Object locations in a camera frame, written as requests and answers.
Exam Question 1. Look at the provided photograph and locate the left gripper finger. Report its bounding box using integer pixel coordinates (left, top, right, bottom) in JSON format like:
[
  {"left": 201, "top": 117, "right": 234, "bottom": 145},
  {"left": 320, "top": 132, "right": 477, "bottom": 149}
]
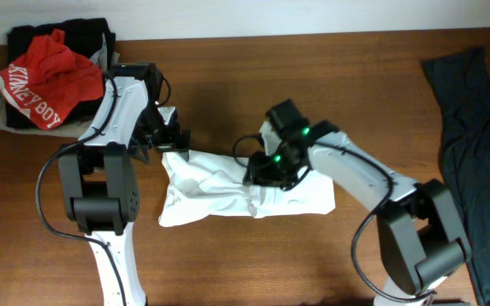
[
  {"left": 179, "top": 130, "right": 191, "bottom": 162},
  {"left": 128, "top": 145, "right": 150, "bottom": 164}
]

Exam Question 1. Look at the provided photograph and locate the white t-shirt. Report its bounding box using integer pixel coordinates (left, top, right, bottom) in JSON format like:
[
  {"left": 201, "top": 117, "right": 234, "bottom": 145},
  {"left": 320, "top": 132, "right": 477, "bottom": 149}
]
[{"left": 158, "top": 150, "right": 336, "bottom": 227}]

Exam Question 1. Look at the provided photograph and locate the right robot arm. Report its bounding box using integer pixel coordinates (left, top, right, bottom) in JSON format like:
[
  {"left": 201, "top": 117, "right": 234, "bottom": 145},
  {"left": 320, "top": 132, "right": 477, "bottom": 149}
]
[{"left": 243, "top": 119, "right": 471, "bottom": 305}]

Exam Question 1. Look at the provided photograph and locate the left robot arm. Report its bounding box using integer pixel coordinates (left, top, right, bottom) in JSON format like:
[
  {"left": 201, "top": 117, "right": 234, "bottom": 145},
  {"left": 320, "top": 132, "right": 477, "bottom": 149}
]
[{"left": 57, "top": 63, "right": 191, "bottom": 306}]

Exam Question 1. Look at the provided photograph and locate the red printed t-shirt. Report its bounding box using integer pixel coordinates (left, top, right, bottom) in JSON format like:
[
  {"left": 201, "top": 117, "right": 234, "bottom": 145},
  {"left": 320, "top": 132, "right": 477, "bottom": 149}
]
[{"left": 0, "top": 29, "right": 104, "bottom": 130}]

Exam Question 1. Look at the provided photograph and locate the black folded garment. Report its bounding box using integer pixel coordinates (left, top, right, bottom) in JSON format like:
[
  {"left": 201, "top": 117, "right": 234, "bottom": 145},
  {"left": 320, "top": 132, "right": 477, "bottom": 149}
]
[{"left": 5, "top": 18, "right": 116, "bottom": 130}]

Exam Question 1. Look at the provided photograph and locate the grey-green folded garment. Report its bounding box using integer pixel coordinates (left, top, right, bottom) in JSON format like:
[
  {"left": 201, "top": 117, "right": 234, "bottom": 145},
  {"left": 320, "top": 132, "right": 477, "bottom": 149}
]
[{"left": 0, "top": 91, "right": 100, "bottom": 137}]

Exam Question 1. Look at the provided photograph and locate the dark teal garment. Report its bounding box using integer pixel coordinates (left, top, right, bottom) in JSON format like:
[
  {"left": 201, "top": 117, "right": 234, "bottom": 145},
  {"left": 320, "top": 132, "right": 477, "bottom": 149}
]
[{"left": 421, "top": 48, "right": 490, "bottom": 305}]

